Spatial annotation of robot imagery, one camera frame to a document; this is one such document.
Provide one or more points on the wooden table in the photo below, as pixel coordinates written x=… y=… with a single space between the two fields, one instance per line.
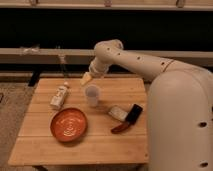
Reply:
x=96 y=144

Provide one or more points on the grey horizontal rail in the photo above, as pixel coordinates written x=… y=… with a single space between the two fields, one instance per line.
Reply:
x=84 y=56

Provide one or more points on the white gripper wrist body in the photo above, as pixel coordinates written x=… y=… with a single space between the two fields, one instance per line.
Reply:
x=97 y=68

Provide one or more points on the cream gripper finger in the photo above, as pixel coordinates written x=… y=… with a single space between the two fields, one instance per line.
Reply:
x=86 y=78

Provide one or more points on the dark red curved object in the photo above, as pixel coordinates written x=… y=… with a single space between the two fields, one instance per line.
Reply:
x=120 y=128

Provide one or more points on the white bottle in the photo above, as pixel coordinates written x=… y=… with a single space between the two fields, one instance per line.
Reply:
x=59 y=98

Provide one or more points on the white rectangular box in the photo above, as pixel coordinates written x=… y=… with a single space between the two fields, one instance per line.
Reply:
x=118 y=113

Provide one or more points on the black phone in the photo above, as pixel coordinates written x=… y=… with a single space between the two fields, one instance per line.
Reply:
x=134 y=114

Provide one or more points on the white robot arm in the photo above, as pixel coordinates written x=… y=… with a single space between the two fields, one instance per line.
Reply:
x=179 y=106

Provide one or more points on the orange plate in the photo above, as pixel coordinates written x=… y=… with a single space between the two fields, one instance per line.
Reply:
x=68 y=125

